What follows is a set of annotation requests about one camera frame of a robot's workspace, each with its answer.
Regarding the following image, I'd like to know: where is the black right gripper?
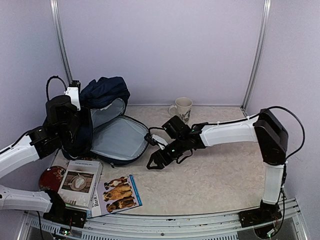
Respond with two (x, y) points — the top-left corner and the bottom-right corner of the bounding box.
(147, 135), (188, 169)

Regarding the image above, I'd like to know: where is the navy blue student backpack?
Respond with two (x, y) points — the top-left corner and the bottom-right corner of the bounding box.
(61, 76), (149, 166)

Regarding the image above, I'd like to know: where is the blue dog cover book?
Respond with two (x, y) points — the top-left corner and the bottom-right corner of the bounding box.
(87, 174), (143, 219)

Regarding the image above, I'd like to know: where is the white afternoon tea book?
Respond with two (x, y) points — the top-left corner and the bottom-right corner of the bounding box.
(58, 160), (103, 211)

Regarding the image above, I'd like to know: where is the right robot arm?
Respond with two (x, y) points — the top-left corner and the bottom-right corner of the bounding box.
(147, 110), (288, 222)

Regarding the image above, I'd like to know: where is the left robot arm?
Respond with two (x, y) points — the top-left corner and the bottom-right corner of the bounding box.
(0, 95), (80, 223)

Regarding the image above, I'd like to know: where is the beige patterned ceramic mug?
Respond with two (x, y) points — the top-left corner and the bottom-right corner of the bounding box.
(167, 97), (193, 124)

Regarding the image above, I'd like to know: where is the red floral round tin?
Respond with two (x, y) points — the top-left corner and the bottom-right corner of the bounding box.
(38, 165), (66, 193)

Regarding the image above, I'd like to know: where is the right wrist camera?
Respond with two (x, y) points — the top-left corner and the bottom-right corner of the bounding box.
(144, 133), (168, 150)

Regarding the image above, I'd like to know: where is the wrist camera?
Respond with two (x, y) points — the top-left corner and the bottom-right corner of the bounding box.
(144, 133), (168, 150)
(64, 80), (81, 111)

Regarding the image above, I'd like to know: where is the front aluminium rail base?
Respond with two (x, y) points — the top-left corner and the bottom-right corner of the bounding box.
(17, 197), (308, 240)

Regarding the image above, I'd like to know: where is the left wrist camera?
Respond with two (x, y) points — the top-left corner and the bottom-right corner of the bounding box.
(64, 80), (81, 111)

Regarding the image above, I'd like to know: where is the right aluminium frame post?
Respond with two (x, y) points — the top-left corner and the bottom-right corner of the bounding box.
(241, 0), (272, 114)

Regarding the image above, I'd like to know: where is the aluminium frame post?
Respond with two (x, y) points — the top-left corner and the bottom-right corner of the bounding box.
(49, 0), (73, 84)
(241, 0), (272, 114)

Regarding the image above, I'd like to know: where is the left aluminium frame post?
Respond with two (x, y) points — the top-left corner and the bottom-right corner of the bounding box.
(49, 0), (73, 84)

